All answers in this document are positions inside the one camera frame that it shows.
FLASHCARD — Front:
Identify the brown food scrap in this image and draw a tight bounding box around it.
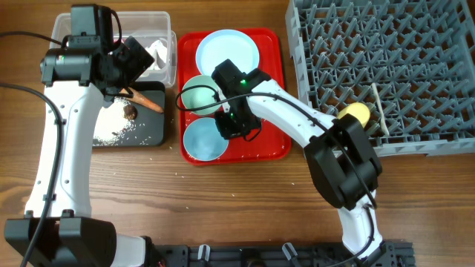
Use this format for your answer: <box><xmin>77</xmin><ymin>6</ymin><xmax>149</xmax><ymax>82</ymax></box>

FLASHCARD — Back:
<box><xmin>123</xmin><ymin>105</ymin><xmax>138</xmax><ymax>121</ymax></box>

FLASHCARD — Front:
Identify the grey dishwasher rack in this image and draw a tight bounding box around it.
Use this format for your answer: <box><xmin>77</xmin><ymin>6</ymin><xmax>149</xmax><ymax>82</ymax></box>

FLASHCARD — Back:
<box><xmin>285</xmin><ymin>0</ymin><xmax>474</xmax><ymax>156</ymax></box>

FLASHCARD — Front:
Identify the green bowl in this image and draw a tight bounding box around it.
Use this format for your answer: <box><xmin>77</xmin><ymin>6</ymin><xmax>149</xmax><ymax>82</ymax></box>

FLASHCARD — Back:
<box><xmin>181</xmin><ymin>75</ymin><xmax>220</xmax><ymax>109</ymax></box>

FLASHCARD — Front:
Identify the black plastic bin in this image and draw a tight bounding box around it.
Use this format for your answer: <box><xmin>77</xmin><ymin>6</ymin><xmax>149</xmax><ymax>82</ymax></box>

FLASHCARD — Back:
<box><xmin>99</xmin><ymin>98</ymin><xmax>166</xmax><ymax>147</ymax></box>

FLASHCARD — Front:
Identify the red serving tray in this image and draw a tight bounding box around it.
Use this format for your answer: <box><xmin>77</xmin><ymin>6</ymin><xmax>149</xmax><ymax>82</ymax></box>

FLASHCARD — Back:
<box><xmin>177</xmin><ymin>27</ymin><xmax>292</xmax><ymax>165</ymax></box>

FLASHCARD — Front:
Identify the white plastic spoon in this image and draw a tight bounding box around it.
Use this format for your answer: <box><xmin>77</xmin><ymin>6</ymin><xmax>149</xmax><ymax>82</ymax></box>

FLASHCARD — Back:
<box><xmin>371</xmin><ymin>83</ymin><xmax>390</xmax><ymax>136</ymax></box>

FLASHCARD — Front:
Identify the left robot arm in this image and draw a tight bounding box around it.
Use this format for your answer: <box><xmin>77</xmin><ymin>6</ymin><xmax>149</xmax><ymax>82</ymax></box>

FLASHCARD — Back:
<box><xmin>4</xmin><ymin>4</ymin><xmax>160</xmax><ymax>266</ymax></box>

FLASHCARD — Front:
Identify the light blue plate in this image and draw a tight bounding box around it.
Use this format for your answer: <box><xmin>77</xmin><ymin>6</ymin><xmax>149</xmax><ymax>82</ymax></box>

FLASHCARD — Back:
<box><xmin>195</xmin><ymin>30</ymin><xmax>260</xmax><ymax>76</ymax></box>

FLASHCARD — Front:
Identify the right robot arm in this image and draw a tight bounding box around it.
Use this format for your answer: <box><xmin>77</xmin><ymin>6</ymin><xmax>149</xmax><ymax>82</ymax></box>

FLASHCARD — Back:
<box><xmin>212</xmin><ymin>59</ymin><xmax>382</xmax><ymax>260</ymax></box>

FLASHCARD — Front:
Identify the clear plastic bin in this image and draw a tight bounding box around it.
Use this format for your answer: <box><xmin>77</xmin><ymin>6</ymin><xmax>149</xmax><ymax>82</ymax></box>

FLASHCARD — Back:
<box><xmin>50</xmin><ymin>10</ymin><xmax>177</xmax><ymax>89</ymax></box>

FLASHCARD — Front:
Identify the yellow plastic cup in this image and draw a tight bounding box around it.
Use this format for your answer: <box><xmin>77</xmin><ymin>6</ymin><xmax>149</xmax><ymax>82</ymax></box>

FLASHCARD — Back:
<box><xmin>337</xmin><ymin>102</ymin><xmax>370</xmax><ymax>128</ymax></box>

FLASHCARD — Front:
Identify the right black cable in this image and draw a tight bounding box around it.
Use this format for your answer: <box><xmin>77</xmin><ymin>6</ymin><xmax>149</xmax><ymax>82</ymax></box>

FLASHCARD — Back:
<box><xmin>174</xmin><ymin>85</ymin><xmax>378</xmax><ymax>267</ymax></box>

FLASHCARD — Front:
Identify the left black cable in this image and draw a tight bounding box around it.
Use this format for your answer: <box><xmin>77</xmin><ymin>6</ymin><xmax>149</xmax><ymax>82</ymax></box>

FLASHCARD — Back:
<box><xmin>0</xmin><ymin>31</ymin><xmax>66</xmax><ymax>267</ymax></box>

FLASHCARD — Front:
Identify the white rice pile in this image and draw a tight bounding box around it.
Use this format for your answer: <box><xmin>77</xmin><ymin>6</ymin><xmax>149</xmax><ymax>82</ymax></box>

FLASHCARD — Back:
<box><xmin>93</xmin><ymin>98</ymin><xmax>135</xmax><ymax>147</ymax></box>

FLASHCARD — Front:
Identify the white napkin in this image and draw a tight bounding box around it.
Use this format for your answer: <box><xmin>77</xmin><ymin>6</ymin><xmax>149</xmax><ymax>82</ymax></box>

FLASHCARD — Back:
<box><xmin>145</xmin><ymin>40</ymin><xmax>168</xmax><ymax>71</ymax></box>

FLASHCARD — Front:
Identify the orange carrot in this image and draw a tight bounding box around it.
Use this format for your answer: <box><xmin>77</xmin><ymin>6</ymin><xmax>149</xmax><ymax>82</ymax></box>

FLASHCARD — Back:
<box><xmin>128</xmin><ymin>88</ymin><xmax>164</xmax><ymax>113</ymax></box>

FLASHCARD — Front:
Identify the light blue bowl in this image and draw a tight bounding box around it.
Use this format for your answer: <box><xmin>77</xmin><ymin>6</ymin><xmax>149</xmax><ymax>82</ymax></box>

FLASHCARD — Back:
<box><xmin>183</xmin><ymin>117</ymin><xmax>229</xmax><ymax>162</ymax></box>

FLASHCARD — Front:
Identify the black cable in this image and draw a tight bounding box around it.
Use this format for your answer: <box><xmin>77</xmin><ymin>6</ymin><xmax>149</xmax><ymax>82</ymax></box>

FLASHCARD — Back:
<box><xmin>174</xmin><ymin>85</ymin><xmax>378</xmax><ymax>267</ymax></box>
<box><xmin>0</xmin><ymin>31</ymin><xmax>66</xmax><ymax>267</ymax></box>

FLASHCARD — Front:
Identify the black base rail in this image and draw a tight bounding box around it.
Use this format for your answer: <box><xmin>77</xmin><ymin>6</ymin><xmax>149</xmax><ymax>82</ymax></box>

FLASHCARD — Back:
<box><xmin>150</xmin><ymin>241</ymin><xmax>416</xmax><ymax>267</ymax></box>

